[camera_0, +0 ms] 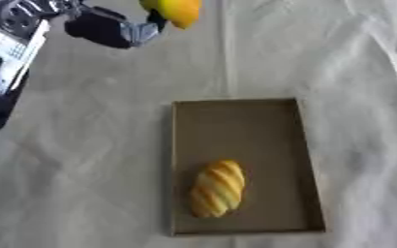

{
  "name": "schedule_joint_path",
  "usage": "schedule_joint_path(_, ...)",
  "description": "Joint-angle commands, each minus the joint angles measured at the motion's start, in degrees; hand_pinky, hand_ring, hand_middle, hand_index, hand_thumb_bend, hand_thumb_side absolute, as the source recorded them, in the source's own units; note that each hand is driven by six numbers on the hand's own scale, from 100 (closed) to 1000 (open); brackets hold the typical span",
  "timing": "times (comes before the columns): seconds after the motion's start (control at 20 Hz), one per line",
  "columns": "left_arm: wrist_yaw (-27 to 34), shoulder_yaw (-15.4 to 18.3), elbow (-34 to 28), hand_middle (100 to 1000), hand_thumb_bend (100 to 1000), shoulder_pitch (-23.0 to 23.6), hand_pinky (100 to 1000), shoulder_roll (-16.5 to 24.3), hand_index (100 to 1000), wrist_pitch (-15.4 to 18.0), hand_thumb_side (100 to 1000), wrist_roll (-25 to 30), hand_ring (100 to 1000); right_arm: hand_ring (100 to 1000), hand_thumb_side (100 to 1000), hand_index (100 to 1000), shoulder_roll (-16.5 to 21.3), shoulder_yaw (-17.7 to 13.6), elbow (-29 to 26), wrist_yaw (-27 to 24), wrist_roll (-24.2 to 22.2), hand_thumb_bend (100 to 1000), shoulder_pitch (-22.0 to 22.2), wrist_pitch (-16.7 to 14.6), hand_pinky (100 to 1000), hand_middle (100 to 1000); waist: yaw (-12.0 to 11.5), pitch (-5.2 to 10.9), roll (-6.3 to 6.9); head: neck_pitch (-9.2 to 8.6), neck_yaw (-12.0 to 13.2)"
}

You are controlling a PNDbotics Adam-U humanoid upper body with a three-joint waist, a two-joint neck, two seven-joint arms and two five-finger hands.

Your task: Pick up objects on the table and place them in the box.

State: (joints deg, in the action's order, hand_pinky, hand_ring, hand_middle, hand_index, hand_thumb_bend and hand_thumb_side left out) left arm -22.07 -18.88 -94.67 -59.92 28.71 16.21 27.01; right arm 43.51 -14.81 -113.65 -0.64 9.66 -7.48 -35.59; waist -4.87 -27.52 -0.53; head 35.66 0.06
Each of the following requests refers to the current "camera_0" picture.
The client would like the brown open box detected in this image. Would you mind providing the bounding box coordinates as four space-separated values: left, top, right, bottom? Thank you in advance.
161 97 327 237

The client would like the yellow toy bread loaf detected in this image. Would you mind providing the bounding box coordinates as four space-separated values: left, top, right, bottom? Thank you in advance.
188 159 248 219

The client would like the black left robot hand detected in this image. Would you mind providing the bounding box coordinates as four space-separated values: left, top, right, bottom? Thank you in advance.
63 5 170 49

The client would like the yellow toy fruit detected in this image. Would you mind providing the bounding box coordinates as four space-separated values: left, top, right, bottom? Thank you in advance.
137 0 204 30

